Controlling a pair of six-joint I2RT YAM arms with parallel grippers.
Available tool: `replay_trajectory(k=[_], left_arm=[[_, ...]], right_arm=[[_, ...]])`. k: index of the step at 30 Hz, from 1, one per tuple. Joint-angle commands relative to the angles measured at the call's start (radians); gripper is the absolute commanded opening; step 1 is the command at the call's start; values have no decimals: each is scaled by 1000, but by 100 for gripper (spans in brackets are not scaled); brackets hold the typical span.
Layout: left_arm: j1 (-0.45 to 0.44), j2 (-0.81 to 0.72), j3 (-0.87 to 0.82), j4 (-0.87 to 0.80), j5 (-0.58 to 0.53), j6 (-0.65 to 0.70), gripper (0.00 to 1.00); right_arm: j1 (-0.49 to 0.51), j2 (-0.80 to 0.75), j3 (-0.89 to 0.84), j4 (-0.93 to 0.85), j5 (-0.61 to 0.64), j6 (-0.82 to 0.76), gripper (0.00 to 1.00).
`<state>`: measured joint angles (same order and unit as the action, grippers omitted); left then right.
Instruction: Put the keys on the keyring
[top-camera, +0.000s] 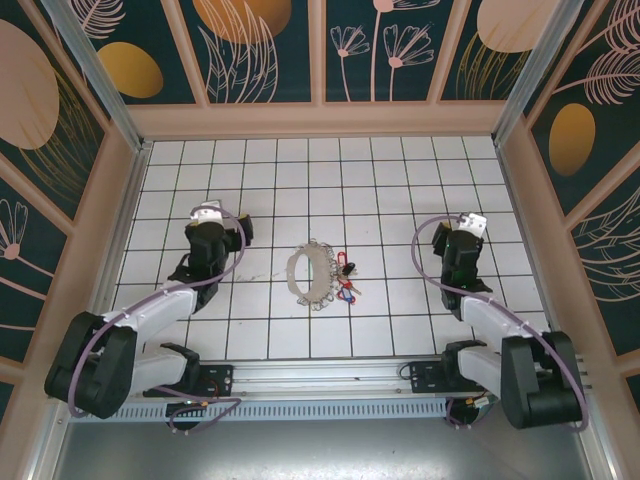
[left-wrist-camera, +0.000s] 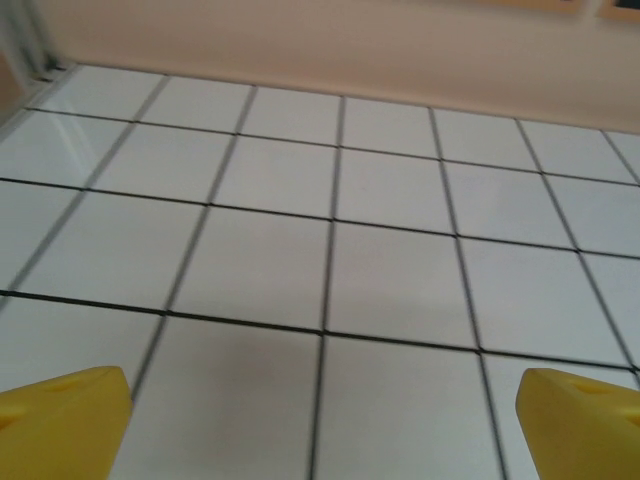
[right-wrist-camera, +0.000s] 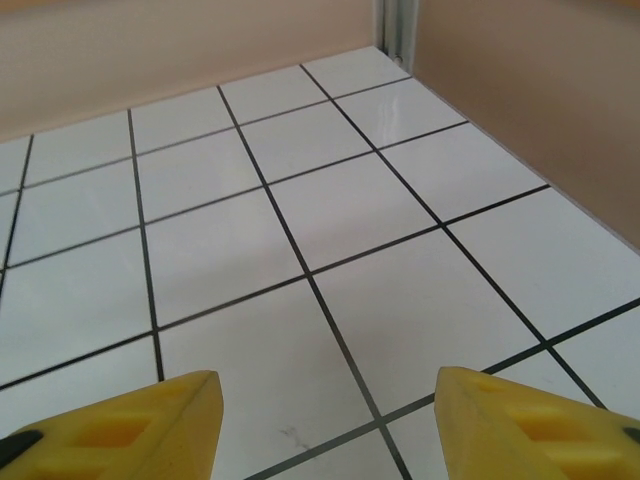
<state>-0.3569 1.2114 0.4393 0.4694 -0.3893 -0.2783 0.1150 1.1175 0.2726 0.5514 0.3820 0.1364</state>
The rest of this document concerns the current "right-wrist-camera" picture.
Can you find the aluminium corner post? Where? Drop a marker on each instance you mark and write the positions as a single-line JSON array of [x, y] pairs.
[[398, 30]]

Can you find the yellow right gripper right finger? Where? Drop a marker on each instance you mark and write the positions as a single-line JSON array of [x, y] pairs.
[[540, 435]]

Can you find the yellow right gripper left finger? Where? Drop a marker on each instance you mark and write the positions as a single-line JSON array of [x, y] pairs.
[[125, 435]]

